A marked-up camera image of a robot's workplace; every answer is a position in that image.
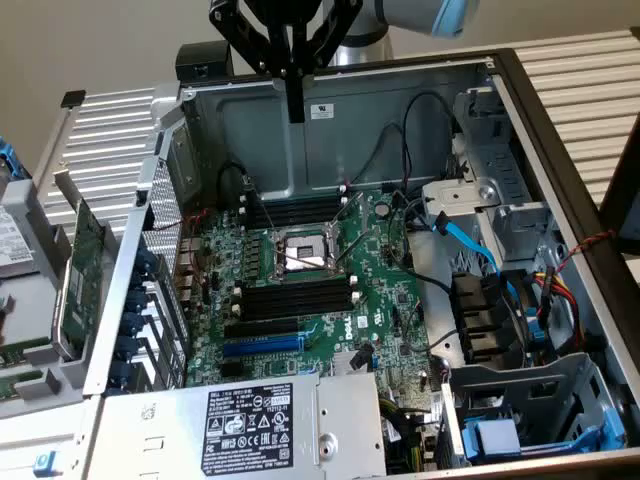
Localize green graphics card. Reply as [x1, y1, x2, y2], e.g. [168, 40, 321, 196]
[52, 169, 110, 362]

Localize red black twisted wire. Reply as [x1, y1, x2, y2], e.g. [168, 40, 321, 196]
[553, 228, 617, 274]
[148, 208, 211, 232]

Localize silver hard disk white label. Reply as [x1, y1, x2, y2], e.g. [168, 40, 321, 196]
[0, 203, 39, 279]

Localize yellow black power wires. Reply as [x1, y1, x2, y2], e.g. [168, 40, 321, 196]
[378, 394, 437, 476]

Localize black box device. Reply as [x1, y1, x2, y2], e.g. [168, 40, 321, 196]
[175, 42, 233, 84]

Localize red yellow black wire bundle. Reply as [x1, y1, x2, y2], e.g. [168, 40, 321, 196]
[530, 267, 587, 351]

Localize open silver PC case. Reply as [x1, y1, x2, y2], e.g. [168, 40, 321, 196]
[82, 47, 640, 480]

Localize green motherboard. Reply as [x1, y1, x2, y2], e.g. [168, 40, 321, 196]
[182, 187, 446, 396]

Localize silver finned heatsink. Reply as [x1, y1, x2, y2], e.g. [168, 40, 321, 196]
[330, 349, 377, 377]

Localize blue square button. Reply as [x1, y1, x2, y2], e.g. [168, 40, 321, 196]
[33, 451, 59, 476]

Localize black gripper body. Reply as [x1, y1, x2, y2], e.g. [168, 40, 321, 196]
[208, 0, 364, 30]

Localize thin black wire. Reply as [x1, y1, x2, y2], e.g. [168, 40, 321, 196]
[215, 162, 251, 204]
[399, 327, 461, 352]
[399, 91, 458, 200]

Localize blue plastic disk carrier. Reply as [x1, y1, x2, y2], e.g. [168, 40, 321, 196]
[0, 137, 27, 184]

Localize thick black wire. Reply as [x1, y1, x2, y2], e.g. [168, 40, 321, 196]
[388, 189, 454, 296]

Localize thin metal locking lever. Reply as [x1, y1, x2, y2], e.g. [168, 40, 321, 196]
[330, 191, 365, 226]
[248, 183, 282, 236]

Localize silver CPU socket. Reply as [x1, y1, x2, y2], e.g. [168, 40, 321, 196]
[269, 222, 349, 281]

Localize small blue plastic clip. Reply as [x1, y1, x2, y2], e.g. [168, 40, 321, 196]
[527, 305, 546, 346]

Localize blue expansion slot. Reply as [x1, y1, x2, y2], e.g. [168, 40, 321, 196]
[222, 334, 305, 359]

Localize long black expansion slot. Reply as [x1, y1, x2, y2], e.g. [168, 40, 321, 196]
[223, 316, 301, 340]

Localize silver power supply unit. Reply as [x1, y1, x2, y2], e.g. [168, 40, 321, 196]
[92, 369, 389, 480]

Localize dark upright panel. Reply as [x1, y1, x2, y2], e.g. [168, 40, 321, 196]
[598, 112, 640, 244]

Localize blue flat data wire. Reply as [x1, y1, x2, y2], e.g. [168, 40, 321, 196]
[432, 211, 524, 311]

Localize silver disk bay blue bracket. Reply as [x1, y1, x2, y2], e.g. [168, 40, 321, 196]
[439, 352, 629, 469]

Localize grey parts rack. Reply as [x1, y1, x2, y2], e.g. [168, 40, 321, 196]
[0, 177, 124, 419]

